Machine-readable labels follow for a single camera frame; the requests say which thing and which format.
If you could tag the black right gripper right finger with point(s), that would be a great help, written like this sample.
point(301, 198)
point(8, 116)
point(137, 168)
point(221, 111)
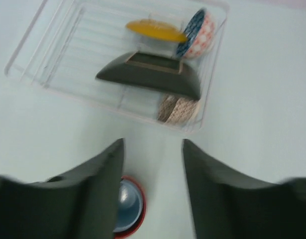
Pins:
point(227, 204)

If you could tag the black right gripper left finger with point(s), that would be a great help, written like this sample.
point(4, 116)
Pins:
point(81, 203)

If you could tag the black floral mug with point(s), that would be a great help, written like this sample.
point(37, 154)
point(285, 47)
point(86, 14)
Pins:
point(135, 227)

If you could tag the brown lattice pattern bowl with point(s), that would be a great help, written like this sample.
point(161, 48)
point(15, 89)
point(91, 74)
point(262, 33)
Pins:
point(177, 110)

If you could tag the black floral square plate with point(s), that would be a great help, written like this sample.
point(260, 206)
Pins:
point(154, 72)

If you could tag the clear wire dish rack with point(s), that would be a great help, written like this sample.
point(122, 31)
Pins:
point(69, 41)

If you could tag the blue triangle pattern bowl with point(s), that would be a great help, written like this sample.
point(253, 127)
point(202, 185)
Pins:
point(200, 33)

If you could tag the yellow round plate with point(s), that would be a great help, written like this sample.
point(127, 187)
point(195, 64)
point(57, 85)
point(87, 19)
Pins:
point(157, 29)

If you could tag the light blue cup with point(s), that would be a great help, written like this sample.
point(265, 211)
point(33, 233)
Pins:
point(130, 205)

